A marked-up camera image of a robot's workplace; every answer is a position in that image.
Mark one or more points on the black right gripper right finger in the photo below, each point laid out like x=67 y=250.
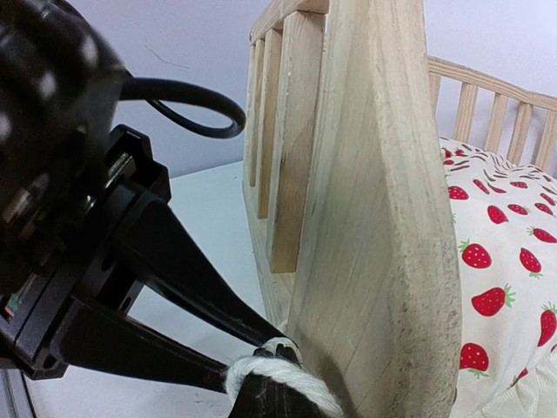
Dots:
x=260 y=397

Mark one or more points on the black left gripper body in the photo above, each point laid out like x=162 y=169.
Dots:
x=84 y=265

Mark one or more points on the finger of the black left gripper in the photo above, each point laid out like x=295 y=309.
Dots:
x=97 y=338

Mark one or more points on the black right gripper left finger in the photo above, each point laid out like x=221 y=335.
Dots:
x=162 y=254

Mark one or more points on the wooden pet bed frame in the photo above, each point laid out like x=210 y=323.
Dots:
x=348 y=205

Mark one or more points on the strawberry print ruffled mattress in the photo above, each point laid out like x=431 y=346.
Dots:
x=504 y=218

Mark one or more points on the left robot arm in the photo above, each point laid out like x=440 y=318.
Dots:
x=60 y=85

